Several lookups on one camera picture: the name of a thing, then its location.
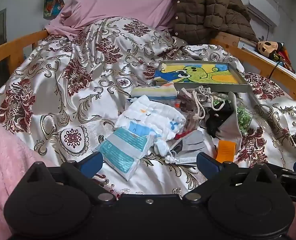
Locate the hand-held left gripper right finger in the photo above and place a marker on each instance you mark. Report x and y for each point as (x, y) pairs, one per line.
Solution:
(207, 161)

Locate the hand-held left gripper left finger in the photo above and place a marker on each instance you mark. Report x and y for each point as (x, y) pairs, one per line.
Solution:
(93, 161)

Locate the grey cloth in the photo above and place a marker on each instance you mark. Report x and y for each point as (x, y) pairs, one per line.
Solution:
(230, 130)

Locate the white printed cloth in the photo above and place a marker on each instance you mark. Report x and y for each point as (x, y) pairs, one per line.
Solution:
(148, 117)

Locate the colourful storage box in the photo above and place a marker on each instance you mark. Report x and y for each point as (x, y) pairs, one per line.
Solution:
(200, 73)

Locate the orange tag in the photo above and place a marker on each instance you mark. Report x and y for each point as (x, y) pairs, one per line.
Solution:
(225, 151)

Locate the blue face mask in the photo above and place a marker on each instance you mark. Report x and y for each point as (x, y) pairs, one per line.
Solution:
(185, 159)

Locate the grey felt piece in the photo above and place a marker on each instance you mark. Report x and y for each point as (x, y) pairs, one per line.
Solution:
(192, 142)

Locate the teal and white tissue packet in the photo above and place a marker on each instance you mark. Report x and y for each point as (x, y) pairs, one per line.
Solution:
(123, 152)

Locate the black cloth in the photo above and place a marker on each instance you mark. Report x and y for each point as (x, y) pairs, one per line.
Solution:
(215, 122)

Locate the green patterned clear bag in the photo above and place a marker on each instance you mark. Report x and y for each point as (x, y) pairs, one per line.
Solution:
(245, 117)

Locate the floral satin bedspread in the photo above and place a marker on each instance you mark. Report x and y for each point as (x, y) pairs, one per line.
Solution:
(75, 92)

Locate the striped folded cloth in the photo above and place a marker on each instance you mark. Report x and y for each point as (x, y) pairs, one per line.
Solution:
(153, 92)

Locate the pink fluffy blanket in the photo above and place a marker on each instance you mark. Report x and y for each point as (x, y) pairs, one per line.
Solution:
(3, 160)

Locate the white flat board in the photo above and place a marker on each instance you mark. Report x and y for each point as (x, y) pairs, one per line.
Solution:
(252, 48)

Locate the colourful plush toy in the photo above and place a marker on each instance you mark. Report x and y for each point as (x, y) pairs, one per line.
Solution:
(266, 47)

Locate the brown quilted jacket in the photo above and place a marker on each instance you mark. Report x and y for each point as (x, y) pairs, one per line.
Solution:
(207, 10)

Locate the white air conditioner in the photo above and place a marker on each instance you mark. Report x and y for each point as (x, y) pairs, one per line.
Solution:
(262, 10)

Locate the pink bed sheet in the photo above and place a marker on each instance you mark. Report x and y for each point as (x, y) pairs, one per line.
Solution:
(118, 0)

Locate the wooden bed frame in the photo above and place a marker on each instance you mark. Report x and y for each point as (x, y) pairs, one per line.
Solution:
(13, 47)

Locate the colourful wall poster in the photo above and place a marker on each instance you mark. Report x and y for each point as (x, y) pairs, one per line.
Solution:
(53, 2)

